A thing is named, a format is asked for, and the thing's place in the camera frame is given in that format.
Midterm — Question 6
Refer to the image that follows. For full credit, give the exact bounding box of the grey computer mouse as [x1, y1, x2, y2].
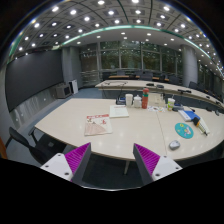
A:
[169, 140, 180, 150]

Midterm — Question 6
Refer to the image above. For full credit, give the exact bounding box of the yellow black spiral notebook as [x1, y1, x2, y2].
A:
[192, 117, 209, 136]

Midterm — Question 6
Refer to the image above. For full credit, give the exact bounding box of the white booklet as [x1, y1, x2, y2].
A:
[109, 105, 129, 118]

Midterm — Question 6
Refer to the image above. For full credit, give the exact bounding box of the red orange thermos bottle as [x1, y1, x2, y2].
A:
[142, 88, 149, 109]

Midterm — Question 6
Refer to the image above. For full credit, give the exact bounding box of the white lidded jar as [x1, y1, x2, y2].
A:
[134, 95, 142, 108]

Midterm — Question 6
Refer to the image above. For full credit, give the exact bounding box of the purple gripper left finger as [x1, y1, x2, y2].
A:
[41, 143, 91, 185]

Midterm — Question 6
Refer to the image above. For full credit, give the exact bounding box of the white cup green label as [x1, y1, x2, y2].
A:
[167, 98, 175, 111]

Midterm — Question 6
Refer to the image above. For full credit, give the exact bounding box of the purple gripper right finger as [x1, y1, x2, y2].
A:
[133, 144, 182, 185]

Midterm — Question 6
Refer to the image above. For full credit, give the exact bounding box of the round teal mouse pad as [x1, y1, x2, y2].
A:
[175, 123, 194, 139]

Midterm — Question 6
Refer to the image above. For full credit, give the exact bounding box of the white floor appliance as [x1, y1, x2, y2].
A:
[69, 79, 78, 94]

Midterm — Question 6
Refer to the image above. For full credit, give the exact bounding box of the large dark wall screen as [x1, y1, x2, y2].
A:
[5, 51, 63, 111]

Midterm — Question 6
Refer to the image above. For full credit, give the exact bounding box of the red white magazine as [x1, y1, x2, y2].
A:
[84, 114, 112, 136]

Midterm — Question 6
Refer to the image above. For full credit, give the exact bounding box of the black office chair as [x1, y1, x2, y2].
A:
[9, 127, 66, 165]

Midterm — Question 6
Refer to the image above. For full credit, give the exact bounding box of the white paper cup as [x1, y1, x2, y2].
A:
[125, 94, 133, 107]

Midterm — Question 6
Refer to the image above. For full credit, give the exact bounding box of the grey cabinet box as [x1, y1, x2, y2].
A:
[55, 84, 72, 99]

